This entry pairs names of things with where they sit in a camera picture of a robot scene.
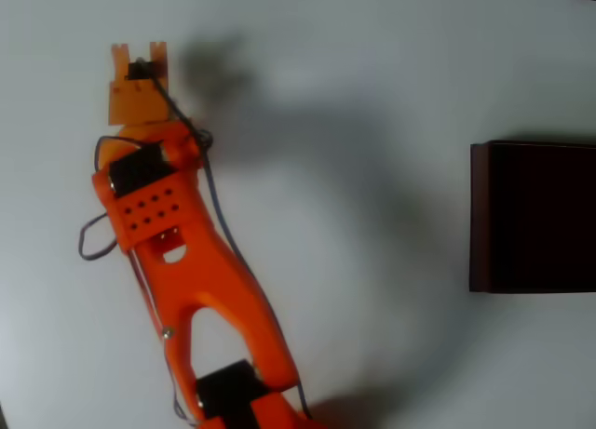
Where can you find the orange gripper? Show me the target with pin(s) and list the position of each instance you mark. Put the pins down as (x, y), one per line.
(136, 100)

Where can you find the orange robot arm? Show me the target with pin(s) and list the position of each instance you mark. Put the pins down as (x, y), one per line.
(219, 285)

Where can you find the dark brown box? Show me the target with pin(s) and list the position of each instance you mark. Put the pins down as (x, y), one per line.
(535, 219)

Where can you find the small black camera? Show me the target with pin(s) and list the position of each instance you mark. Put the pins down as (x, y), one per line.
(139, 71)

